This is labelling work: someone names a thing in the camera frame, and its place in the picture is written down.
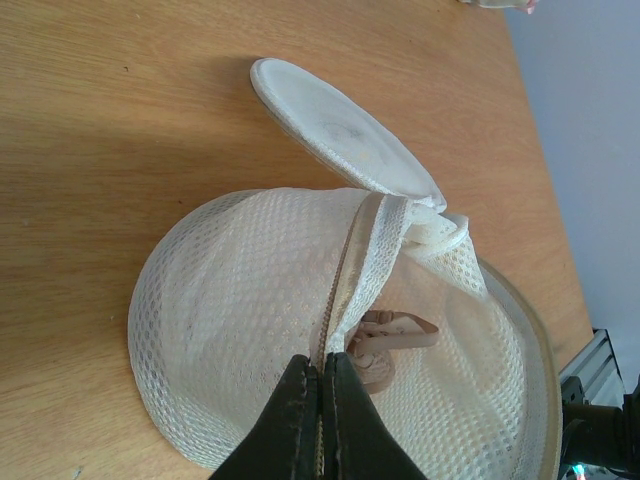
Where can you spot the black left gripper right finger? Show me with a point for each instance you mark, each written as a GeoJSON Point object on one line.
{"type": "Point", "coordinates": [356, 443]}

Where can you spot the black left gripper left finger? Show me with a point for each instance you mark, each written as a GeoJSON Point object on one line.
{"type": "Point", "coordinates": [282, 443]}

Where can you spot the beige bra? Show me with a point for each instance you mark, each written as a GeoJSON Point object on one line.
{"type": "Point", "coordinates": [378, 334]}

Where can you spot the white mesh laundry bag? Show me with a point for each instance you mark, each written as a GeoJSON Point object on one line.
{"type": "Point", "coordinates": [247, 281]}

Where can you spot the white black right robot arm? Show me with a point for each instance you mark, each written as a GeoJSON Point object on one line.
{"type": "Point", "coordinates": [602, 436]}

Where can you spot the white pink-zipper laundry bag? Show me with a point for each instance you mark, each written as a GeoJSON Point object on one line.
{"type": "Point", "coordinates": [527, 6]}

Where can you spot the aluminium front rail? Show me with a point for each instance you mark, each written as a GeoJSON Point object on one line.
{"type": "Point", "coordinates": [593, 376]}

